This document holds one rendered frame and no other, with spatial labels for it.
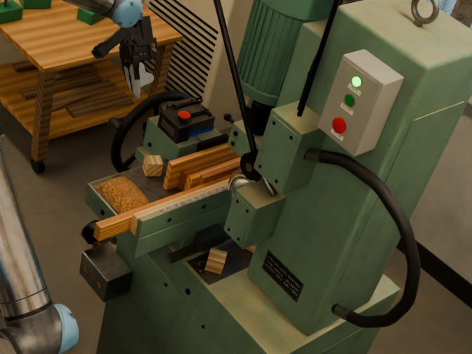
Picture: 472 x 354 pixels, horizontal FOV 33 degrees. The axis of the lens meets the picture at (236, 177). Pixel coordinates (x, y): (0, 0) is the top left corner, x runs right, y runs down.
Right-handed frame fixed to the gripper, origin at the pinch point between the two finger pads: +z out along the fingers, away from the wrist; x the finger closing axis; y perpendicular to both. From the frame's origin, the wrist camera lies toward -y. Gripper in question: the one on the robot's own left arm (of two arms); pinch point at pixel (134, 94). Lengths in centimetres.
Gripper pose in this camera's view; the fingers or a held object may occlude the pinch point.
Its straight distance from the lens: 213.6
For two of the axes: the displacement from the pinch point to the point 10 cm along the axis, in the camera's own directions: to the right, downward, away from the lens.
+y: 8.6, -1.8, 4.8
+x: -4.9, -0.2, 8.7
